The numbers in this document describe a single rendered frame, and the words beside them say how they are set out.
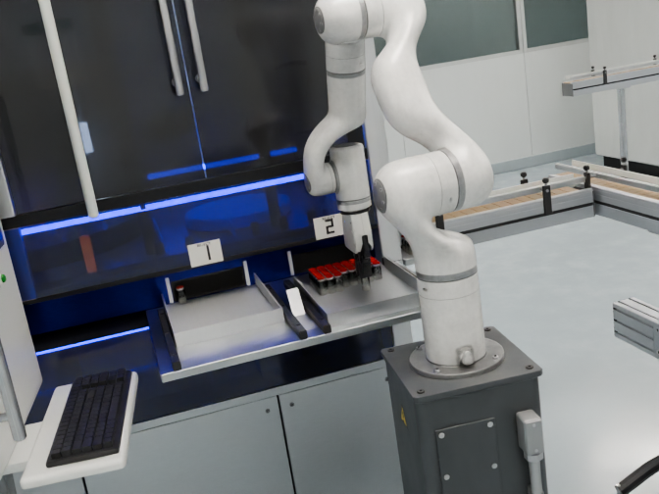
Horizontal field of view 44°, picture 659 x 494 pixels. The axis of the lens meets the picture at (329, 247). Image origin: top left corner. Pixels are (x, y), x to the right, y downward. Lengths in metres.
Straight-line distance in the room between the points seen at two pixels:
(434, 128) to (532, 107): 6.14
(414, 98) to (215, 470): 1.25
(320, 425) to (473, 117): 5.35
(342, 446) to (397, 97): 1.18
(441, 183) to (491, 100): 6.01
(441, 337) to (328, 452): 0.90
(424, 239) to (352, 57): 0.52
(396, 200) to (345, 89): 0.46
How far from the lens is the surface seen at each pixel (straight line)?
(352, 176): 1.97
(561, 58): 7.84
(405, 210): 1.49
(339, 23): 1.66
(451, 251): 1.55
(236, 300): 2.18
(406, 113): 1.59
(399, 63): 1.62
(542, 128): 7.79
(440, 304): 1.58
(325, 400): 2.36
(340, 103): 1.90
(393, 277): 2.15
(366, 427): 2.44
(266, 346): 1.84
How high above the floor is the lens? 1.55
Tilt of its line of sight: 15 degrees down
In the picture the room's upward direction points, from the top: 9 degrees counter-clockwise
